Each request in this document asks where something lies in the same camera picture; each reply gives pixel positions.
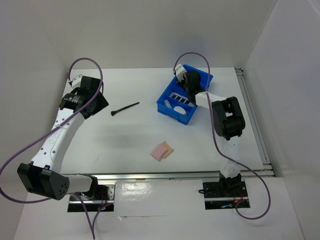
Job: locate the bobby pin card pack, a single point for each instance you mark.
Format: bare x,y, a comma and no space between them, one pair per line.
180,98

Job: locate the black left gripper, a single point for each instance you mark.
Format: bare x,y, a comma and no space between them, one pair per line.
101,103

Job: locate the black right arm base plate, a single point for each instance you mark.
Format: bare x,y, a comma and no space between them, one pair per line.
217,199

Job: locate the aluminium table edge rail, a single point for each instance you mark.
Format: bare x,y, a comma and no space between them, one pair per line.
158,176

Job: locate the tan blotting paper pad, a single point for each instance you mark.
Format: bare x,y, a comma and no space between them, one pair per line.
169,150

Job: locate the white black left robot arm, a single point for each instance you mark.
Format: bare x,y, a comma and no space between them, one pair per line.
42,175

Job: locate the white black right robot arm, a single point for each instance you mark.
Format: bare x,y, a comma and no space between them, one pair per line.
227,122

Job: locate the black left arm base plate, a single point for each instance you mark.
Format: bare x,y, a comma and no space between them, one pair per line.
103,199

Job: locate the white tube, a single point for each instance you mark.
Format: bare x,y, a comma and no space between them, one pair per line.
168,104

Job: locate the pink blotting paper pad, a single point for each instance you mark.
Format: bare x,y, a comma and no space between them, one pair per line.
159,152

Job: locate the aluminium side rail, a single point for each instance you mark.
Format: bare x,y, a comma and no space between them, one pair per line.
267,165

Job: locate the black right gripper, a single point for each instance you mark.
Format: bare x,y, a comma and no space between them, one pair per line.
184,79

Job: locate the slim black makeup brush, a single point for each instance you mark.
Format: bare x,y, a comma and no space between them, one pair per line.
114,112

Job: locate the blue plastic organizer bin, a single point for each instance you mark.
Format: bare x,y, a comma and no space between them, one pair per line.
173,102

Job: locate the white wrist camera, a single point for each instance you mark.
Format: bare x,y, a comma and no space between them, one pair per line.
75,82
179,71

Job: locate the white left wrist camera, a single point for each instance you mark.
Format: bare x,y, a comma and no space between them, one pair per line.
75,82

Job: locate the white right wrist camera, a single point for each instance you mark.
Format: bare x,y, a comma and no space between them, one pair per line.
179,71

